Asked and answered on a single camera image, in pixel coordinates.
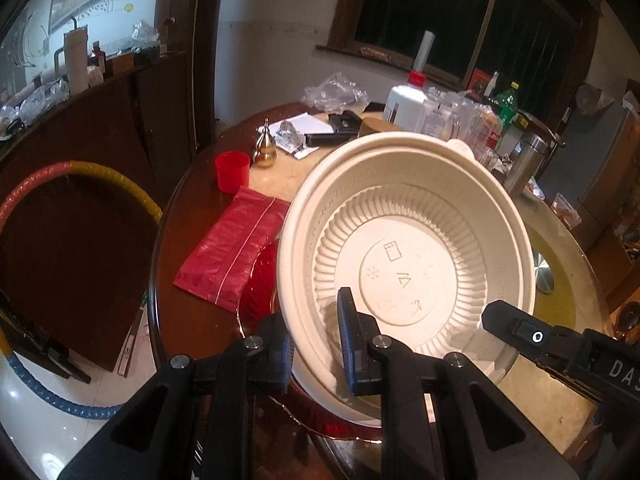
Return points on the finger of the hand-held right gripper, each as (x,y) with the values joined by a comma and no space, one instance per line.
(525,335)

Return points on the small wooden box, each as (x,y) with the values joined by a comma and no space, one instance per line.
(122,64)

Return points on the white roll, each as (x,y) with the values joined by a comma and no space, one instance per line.
(423,50)

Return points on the small brown bottle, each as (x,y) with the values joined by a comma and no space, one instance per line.
(97,60)

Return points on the clear plastic packaging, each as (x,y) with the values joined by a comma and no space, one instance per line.
(465,115)

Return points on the gold gourd ornament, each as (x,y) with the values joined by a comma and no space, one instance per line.
(265,152)

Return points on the tall white tumbler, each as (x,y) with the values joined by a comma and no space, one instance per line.
(77,65)

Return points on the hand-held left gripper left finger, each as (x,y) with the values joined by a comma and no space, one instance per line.
(275,355)

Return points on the green plastic bottle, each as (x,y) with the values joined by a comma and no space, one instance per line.
(506,110)

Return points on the black metal stand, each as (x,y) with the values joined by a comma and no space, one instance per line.
(45,350)

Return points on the grey cabinet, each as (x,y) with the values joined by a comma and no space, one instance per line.
(595,160)

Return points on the clear snack bag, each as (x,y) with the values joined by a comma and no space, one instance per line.
(565,210)

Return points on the silver foil wrapper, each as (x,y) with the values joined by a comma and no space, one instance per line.
(290,136)

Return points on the dark wooden cabinet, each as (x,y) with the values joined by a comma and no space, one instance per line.
(100,120)

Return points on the multicoloured hula hoop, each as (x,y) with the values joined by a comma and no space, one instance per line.
(100,169)

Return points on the steel thermos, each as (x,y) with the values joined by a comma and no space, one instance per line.
(525,165)

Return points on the glass turntable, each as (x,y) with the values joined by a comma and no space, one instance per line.
(570,260)

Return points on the red patterned plate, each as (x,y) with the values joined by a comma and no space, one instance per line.
(260,285)

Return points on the red plastic cup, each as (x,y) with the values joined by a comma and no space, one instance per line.
(232,172)

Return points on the white jug with red cap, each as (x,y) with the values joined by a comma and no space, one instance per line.
(402,107)

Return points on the white disposable bowl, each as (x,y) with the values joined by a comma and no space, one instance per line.
(400,220)

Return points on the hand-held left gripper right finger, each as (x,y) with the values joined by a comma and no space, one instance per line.
(350,345)

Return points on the white paper sheet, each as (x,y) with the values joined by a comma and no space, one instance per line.
(312,125)

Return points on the red box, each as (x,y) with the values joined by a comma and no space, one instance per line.
(478,82)

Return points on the crumpled clear plastic bag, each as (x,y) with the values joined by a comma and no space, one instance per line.
(335,92)

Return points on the red plastic bag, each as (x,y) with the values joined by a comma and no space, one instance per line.
(230,245)

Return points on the black phone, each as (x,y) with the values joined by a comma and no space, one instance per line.
(375,107)

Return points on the brown cork lidded jar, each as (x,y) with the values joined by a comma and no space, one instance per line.
(380,125)

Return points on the white spray bottle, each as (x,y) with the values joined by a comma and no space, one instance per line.
(491,87)

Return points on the dark wooden framed window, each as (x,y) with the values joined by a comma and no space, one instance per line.
(425,5)

